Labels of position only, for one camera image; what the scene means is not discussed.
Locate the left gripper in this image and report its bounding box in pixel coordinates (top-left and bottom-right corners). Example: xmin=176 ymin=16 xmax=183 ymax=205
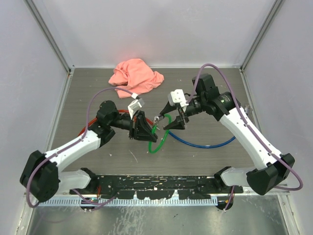
xmin=109 ymin=109 xmax=157 ymax=141

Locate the green cable lock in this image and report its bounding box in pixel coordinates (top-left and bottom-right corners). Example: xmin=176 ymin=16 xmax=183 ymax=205
xmin=148 ymin=114 xmax=172 ymax=155

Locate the red cable lock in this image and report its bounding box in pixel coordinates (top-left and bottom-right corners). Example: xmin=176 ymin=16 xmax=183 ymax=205
xmin=77 ymin=109 xmax=154 ymax=137

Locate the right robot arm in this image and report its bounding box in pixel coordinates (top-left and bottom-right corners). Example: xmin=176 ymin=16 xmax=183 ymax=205
xmin=155 ymin=74 xmax=295 ymax=195

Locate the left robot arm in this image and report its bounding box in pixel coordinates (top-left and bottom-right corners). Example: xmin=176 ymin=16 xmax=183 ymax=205
xmin=20 ymin=100 xmax=157 ymax=203

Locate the pink cloth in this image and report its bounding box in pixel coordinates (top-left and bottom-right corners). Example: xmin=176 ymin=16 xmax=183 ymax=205
xmin=108 ymin=59 xmax=164 ymax=94

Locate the blue cable lock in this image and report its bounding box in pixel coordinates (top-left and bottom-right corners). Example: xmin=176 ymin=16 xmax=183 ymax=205
xmin=168 ymin=131 xmax=236 ymax=149

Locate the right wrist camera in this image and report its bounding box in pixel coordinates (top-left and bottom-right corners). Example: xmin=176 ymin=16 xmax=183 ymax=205
xmin=168 ymin=89 xmax=189 ymax=108

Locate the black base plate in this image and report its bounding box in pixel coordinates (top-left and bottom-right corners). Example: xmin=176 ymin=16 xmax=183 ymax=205
xmin=77 ymin=175 xmax=244 ymax=200

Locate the slotted cable duct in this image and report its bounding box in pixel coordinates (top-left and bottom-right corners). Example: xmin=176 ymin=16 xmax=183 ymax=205
xmin=39 ymin=196 xmax=218 ymax=207

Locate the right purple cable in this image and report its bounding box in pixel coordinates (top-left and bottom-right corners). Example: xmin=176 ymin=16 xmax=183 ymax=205
xmin=186 ymin=63 xmax=303 ymax=211

